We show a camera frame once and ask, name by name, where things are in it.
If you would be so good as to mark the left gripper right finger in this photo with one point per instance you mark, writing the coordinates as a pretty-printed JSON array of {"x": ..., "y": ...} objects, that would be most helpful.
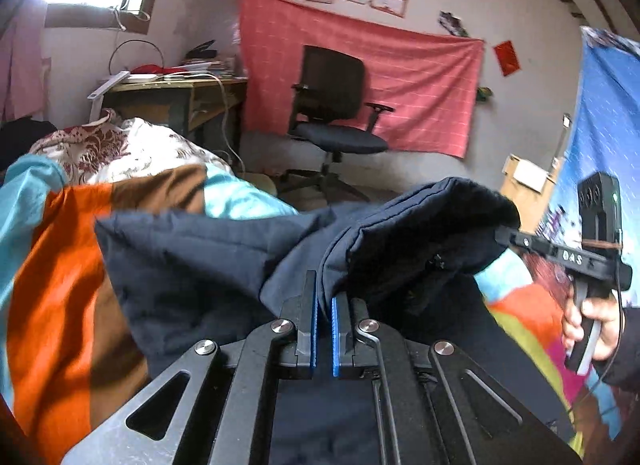
[{"x": 350, "y": 356}]

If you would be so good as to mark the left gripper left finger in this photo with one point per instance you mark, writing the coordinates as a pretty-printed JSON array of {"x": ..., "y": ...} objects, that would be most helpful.
[{"x": 298, "y": 359}]

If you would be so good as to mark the dark navy padded jacket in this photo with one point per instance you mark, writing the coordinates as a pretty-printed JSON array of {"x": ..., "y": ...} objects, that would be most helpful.
[{"x": 203, "y": 299}]

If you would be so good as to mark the right hand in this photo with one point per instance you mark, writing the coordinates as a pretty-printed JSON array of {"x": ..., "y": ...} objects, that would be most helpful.
[{"x": 606, "y": 311}]

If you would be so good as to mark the wooden chair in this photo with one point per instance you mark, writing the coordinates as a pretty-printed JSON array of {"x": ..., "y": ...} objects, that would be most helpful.
[{"x": 529, "y": 186}]

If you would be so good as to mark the black office chair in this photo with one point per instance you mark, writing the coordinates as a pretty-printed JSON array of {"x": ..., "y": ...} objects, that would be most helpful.
[{"x": 329, "y": 111}]

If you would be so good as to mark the wooden desk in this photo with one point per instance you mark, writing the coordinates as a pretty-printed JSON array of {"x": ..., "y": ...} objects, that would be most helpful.
[{"x": 207, "y": 111}]

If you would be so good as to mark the colourful patchwork quilt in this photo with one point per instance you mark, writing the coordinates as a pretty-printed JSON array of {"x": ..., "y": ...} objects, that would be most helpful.
[{"x": 69, "y": 359}]

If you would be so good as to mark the floral white red pillow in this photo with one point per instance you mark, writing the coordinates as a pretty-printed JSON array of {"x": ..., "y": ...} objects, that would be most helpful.
[{"x": 113, "y": 149}]

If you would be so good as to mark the pink curtain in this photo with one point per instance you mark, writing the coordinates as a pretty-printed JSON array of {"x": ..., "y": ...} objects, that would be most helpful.
[{"x": 22, "y": 92}]

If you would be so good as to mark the blue starry wall hanging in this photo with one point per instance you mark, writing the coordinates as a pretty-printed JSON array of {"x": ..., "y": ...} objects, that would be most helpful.
[{"x": 604, "y": 137}]

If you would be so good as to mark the red paper wall square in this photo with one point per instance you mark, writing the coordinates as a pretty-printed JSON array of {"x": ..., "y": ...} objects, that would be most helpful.
[{"x": 507, "y": 58}]

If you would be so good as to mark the red checked wall cloth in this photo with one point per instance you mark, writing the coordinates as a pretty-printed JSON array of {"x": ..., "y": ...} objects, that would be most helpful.
[{"x": 429, "y": 81}]

